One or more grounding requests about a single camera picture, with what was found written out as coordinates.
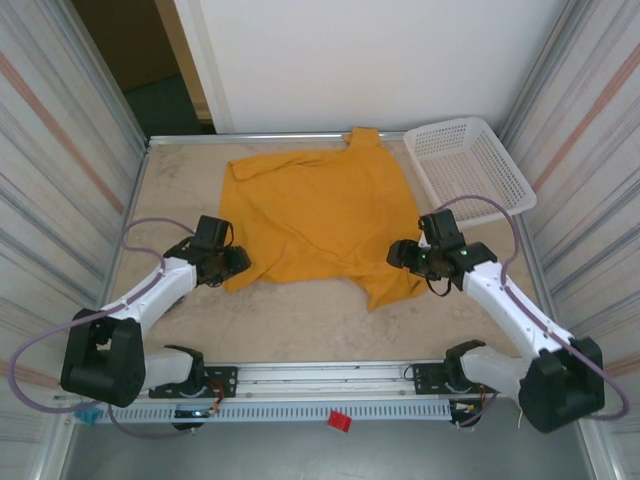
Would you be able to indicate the yellow t-shirt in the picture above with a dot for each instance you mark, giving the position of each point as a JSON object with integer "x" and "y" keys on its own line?
{"x": 320, "y": 215}

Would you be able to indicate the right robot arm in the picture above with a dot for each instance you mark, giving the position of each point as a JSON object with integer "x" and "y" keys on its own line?
{"x": 520, "y": 310}

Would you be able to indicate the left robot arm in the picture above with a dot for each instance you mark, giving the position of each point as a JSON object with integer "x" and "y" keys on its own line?
{"x": 145, "y": 300}

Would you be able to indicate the white plastic basket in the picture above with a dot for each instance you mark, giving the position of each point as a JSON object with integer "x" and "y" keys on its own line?
{"x": 475, "y": 165}

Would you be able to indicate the small blue clip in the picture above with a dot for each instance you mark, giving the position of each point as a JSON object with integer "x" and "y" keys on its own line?
{"x": 87, "y": 418}

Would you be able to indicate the small red block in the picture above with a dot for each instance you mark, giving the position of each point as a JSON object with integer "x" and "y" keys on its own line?
{"x": 339, "y": 421}

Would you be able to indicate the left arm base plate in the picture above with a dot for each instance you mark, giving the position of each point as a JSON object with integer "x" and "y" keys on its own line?
{"x": 222, "y": 381}

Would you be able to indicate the aluminium table edge frame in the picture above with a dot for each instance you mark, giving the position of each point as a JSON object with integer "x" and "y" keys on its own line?
{"x": 250, "y": 138}

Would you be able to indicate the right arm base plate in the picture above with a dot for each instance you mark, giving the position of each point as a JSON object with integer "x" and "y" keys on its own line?
{"x": 425, "y": 379}

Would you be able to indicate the aluminium mounting rail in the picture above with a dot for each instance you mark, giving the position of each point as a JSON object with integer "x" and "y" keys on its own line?
{"x": 325, "y": 380}

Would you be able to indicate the beige door frame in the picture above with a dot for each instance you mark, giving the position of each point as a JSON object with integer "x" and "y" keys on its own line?
{"x": 180, "y": 50}

